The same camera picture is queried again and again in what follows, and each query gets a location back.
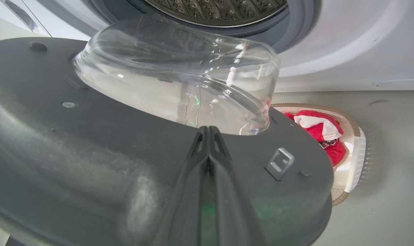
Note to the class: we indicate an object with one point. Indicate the grey washing machine door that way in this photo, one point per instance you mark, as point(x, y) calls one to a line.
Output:
point(90, 143)

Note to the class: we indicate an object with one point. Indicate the white washing machine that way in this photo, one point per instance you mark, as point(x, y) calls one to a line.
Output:
point(347, 44)

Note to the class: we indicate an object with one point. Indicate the white laundry basket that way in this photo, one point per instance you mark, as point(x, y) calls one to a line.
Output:
point(352, 153)

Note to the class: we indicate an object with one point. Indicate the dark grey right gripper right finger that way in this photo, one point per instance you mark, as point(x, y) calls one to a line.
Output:
point(234, 208)

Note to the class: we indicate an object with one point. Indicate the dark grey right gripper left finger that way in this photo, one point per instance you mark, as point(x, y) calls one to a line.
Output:
point(183, 205)

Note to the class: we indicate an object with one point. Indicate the red and white garment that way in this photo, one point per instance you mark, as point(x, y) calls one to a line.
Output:
point(321, 131)

